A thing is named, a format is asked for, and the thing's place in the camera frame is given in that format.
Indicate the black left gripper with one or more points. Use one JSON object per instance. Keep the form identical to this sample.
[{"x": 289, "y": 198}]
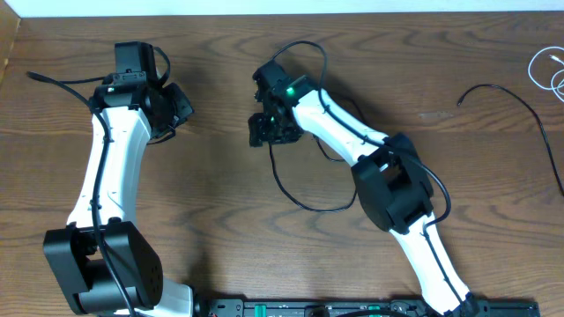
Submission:
[{"x": 185, "y": 106}]

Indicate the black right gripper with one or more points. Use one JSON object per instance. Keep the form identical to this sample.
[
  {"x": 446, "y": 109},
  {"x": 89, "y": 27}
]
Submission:
[{"x": 258, "y": 133}]

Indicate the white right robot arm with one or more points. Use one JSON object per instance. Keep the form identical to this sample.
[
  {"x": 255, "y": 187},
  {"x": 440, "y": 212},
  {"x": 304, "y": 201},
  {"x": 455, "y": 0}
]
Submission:
[{"x": 393, "y": 186}]

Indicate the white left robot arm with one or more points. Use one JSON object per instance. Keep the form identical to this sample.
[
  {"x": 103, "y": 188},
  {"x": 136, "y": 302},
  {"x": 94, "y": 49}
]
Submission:
[{"x": 101, "y": 261}]

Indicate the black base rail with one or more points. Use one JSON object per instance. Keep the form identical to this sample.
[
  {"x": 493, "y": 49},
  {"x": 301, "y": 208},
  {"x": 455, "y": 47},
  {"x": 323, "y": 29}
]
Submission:
[{"x": 394, "y": 307}]

